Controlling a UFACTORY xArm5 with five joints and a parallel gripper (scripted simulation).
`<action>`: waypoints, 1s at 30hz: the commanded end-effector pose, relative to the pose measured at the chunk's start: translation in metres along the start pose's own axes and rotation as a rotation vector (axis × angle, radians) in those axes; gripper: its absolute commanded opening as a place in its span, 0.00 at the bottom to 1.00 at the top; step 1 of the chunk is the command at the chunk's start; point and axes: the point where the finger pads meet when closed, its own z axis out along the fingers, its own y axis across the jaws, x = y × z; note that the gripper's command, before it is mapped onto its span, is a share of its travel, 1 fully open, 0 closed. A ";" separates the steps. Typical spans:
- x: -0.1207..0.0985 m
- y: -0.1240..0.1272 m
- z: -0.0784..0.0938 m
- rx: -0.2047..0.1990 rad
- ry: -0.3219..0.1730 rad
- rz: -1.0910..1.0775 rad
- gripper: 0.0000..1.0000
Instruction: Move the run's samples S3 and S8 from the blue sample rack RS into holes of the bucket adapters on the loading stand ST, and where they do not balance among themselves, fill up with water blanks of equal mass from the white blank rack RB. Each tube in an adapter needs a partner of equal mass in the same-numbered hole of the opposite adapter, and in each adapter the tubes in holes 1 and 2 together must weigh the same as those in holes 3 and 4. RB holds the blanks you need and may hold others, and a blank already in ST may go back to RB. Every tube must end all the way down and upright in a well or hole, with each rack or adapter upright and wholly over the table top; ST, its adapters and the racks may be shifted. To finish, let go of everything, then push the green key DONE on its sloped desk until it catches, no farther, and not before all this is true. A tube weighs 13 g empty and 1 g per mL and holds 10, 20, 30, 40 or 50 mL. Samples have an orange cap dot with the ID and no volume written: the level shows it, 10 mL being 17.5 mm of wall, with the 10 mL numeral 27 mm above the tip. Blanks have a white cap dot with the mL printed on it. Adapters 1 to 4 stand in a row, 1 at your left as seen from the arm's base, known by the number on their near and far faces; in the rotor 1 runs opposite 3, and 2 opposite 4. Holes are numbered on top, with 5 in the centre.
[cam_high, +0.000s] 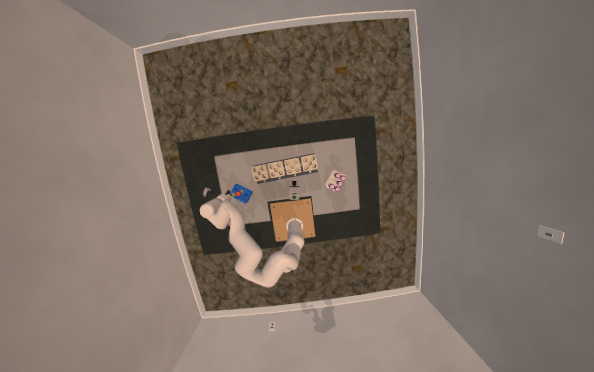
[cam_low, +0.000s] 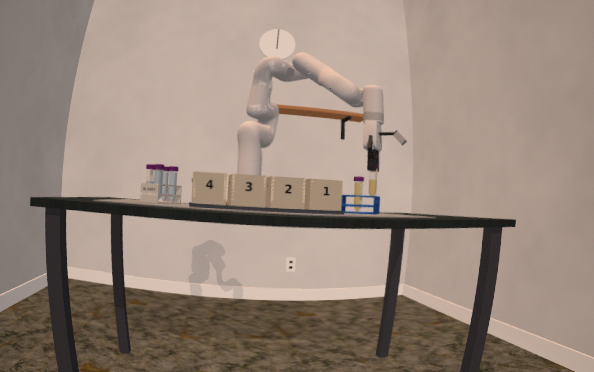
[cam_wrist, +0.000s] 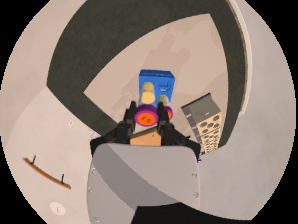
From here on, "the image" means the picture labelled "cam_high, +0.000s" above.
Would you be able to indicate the blue tube rack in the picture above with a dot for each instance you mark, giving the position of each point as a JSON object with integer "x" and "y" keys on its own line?
{"x": 244, "y": 195}

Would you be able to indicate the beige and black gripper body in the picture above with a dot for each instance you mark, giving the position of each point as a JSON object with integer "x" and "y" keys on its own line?
{"x": 224, "y": 197}

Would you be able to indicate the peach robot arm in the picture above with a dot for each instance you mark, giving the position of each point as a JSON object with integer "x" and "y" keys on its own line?
{"x": 250, "y": 253}

